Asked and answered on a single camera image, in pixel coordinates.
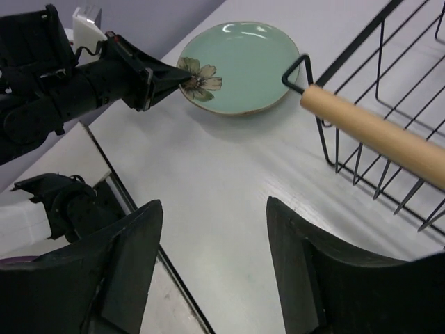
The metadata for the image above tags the pale green plate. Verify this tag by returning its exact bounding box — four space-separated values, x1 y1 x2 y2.
177 22 300 116

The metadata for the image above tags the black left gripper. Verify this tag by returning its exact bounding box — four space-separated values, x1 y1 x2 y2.
48 33 191 129

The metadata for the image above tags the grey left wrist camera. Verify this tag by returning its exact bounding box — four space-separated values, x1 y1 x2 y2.
72 3 106 51

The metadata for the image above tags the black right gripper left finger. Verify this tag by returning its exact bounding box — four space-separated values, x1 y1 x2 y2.
1 200 163 333

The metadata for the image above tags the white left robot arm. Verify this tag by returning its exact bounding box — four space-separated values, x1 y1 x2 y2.
1 4 191 254

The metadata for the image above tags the black wire dish rack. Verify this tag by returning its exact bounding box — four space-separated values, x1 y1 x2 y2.
282 1 444 240

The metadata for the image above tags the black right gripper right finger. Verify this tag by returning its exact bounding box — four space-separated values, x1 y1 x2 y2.
266 197 444 333

